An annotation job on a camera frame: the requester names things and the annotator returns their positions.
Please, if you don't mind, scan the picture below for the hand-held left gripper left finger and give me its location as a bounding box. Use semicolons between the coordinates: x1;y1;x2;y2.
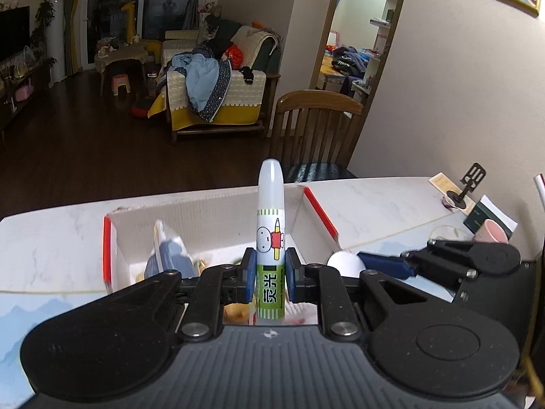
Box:
125;247;257;342

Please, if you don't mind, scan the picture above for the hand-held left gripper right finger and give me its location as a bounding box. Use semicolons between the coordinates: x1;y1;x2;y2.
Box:
285;247;427;342

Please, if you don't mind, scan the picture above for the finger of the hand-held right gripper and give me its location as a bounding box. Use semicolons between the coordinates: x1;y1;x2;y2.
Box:
358;239;522;289

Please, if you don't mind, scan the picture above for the yellow spotted toy animal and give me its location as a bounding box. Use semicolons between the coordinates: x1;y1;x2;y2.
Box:
223;302;256;327

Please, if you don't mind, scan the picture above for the white green glue tube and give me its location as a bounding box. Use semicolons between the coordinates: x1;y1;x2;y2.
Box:
254;158;287;323

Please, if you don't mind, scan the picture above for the red cardboard box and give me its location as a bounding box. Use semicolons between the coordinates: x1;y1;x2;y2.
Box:
102;184;343;327

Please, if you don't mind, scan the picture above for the pink mug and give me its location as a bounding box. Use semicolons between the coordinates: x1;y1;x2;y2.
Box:
473;219;511;244

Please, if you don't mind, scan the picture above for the tan card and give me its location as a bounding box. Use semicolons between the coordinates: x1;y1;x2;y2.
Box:
428;172;475;216

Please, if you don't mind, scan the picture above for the dark green box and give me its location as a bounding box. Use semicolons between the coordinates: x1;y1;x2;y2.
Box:
462;195;519;239

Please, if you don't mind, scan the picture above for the black phone stand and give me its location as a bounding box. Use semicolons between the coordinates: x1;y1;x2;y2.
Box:
443;163;487;210

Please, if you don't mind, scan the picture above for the wooden chair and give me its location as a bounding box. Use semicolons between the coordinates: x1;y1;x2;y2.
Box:
269;90;364;180

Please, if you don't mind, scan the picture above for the sofa with cream cover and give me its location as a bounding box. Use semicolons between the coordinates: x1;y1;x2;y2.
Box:
147;19;282;146

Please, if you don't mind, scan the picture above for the red floor cushion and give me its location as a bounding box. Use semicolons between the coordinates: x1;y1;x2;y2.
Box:
130;94;156;118

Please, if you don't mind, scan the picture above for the blue clothes pile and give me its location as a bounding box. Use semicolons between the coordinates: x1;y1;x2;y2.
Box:
166;49;233;124

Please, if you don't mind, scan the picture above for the dark clothes pile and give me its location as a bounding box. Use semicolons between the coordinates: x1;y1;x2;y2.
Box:
331;45;369;77

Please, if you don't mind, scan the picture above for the coffee table with cloth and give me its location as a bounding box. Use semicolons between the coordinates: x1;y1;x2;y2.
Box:
94;38;150;94

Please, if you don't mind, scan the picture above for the dark wooden tv cabinet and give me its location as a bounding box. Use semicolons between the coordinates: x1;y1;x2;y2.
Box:
0;57;54;137

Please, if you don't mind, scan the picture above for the yellow giraffe toy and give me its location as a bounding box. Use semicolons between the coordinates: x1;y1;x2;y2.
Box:
120;1;139;43

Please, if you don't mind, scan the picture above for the white floor air conditioner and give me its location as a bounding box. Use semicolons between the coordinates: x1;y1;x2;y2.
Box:
45;0;66;88

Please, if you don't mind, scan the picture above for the green potted plant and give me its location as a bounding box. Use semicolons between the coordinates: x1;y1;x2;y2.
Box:
32;0;56;69

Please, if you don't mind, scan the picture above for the television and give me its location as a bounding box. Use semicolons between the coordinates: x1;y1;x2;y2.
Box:
0;6;31;62

